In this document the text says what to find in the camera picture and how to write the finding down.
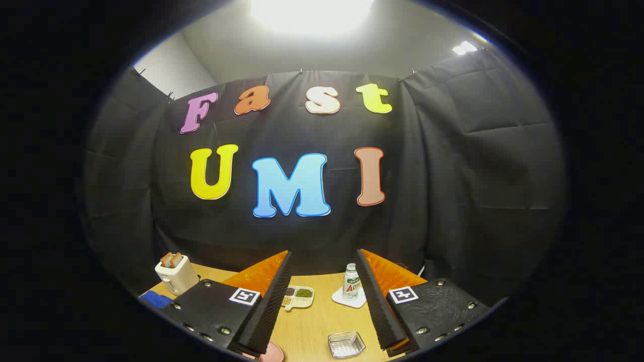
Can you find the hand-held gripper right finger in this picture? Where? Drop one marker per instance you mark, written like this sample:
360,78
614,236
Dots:
377,301

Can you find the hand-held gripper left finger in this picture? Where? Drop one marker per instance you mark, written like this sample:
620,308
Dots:
269,306

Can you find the white square coaster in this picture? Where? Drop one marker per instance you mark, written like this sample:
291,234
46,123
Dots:
347,302

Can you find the white milk bottle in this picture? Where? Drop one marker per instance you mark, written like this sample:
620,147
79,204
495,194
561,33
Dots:
350,286

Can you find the white divided dish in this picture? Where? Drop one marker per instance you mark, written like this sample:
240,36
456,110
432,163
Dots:
301,302

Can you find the pile of green beans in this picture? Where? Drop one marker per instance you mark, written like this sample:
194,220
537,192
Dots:
303,292

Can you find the pink plate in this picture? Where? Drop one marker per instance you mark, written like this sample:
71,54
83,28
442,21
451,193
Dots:
272,353

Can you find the perforated metal basket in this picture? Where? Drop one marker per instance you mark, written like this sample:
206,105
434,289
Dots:
346,344

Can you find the cream toaster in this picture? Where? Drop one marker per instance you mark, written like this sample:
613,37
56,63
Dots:
176,279

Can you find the toast slice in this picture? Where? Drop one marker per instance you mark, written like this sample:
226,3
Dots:
176,259
165,260

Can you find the blue cloth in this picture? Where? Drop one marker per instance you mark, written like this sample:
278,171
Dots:
156,299

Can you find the small ceiling light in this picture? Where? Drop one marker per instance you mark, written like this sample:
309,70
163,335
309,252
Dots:
464,48

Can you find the large ceiling light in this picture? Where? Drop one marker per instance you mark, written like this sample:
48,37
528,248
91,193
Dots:
312,15

